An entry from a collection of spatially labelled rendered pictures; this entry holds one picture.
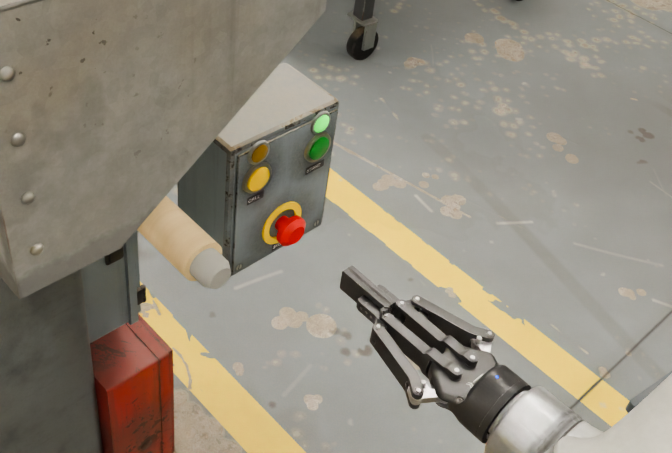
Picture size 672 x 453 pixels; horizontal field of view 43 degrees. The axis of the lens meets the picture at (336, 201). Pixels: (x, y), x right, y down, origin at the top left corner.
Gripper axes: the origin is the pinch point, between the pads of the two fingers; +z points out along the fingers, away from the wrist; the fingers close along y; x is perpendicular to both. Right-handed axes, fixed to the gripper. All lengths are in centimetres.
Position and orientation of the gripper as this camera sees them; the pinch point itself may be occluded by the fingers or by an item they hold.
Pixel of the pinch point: (366, 294)
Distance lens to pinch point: 96.5
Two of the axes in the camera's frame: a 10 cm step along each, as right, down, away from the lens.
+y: 7.2, -4.1, 5.6
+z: -6.8, -5.5, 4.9
